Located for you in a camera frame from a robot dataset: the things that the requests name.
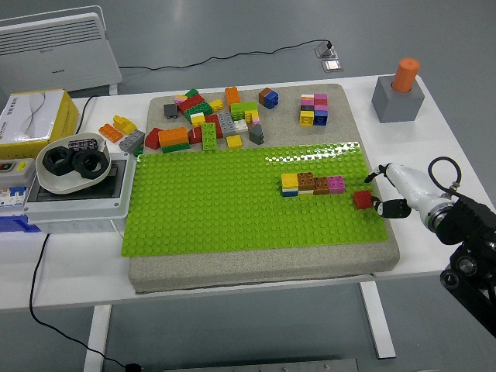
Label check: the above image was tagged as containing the white panel heater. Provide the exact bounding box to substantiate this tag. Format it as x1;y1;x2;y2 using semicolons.
0;5;123;98

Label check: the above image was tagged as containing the thin black floor cable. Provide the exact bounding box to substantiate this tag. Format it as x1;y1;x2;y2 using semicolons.
118;39;330;72

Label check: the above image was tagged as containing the black hex nut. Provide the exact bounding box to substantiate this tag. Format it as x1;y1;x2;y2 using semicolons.
71;150;106;179
42;145;74;177

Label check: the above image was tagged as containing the red square brick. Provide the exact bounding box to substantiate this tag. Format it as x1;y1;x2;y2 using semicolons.
352;190;375;211

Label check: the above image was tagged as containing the grey circuit breaker box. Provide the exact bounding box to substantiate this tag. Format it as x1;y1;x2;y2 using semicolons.
0;157;36;209

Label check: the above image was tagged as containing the black cable with plug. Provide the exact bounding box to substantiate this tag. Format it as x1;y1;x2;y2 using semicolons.
29;233;141;372

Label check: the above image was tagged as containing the grey junction box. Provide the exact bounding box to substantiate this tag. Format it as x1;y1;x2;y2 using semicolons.
22;152;136;235

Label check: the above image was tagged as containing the metal floor socket with plug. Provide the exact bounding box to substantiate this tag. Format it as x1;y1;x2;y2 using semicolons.
314;40;341;60

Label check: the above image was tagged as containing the large red brick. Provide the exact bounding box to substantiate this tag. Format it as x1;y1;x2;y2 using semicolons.
177;94;206;115

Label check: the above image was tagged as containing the yellow white tissue box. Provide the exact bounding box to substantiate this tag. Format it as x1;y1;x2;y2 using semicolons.
0;89;81;160

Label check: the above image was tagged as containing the long lime green brick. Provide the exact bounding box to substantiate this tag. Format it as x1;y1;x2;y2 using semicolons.
201;122;219;151

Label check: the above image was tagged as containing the orange cylinder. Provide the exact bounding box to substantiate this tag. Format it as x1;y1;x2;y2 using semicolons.
390;57;421;93

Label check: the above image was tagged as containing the white table leg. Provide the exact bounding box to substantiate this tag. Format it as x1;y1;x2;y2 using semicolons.
359;281;397;360
83;305;112;372

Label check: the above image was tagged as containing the small dark purple part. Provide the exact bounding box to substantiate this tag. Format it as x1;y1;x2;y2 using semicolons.
68;137;98;152

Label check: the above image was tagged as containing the white shallow bowl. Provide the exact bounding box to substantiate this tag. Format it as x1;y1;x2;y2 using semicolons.
35;133;112;195

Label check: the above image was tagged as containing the grey-brown mat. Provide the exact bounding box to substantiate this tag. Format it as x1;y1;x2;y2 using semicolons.
127;83;401;295

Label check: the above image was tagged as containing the red slope brick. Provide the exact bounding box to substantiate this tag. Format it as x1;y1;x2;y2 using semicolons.
144;127;164;150

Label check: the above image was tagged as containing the green studded baseplate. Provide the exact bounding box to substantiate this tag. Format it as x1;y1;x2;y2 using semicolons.
119;141;391;258

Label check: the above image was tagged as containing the light grey brick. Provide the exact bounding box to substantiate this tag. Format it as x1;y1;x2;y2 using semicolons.
119;129;146;152
216;111;236;136

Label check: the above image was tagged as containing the large orange brick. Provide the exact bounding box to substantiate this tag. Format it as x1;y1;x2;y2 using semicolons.
157;126;190;148

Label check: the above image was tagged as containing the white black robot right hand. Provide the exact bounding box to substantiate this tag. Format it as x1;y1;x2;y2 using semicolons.
363;162;447;224

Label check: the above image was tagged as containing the yellow slope brick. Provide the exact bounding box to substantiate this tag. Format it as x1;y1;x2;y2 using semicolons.
112;115;138;136

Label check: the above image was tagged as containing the grey square block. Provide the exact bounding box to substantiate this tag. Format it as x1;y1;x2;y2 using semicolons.
370;74;426;124

